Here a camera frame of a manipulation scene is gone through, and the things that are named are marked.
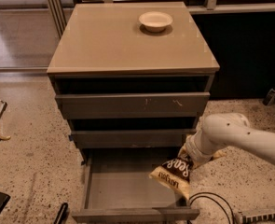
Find small black floor device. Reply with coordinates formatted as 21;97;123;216
262;89;275;105

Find brown chip bag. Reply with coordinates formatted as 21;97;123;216
149;158;193;200

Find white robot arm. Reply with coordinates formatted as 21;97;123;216
178;113;275;167

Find black floor cable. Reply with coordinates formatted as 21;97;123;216
188;191;236;224

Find grey top drawer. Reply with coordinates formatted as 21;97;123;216
55;92;210;119

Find grey drawer cabinet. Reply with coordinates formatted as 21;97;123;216
47;1;221;163

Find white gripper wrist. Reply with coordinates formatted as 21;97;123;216
177;131;226;169

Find white paper bowl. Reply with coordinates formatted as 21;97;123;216
139;11;172;33

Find grey middle drawer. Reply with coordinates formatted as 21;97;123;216
71;129;196;149

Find grey open bottom drawer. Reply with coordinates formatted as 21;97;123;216
72;147;199;224

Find black handle bottom edge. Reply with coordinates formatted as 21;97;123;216
53;203;68;224

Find grey power strip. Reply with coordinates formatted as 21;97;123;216
234;208;275;224

